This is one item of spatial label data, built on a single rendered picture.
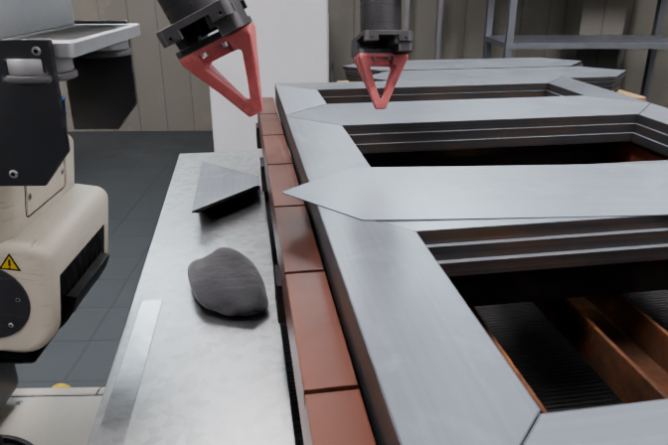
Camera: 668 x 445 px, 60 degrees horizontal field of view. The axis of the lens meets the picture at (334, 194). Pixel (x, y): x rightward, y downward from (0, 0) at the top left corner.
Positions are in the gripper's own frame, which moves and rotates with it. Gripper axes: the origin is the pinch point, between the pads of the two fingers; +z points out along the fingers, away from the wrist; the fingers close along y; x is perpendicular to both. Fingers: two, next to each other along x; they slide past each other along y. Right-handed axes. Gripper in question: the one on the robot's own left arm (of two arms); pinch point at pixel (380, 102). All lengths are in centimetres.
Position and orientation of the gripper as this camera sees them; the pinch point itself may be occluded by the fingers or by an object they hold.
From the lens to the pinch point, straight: 82.1
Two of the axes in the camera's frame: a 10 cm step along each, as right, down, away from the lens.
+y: -1.4, -1.2, 9.8
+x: -9.9, 0.2, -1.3
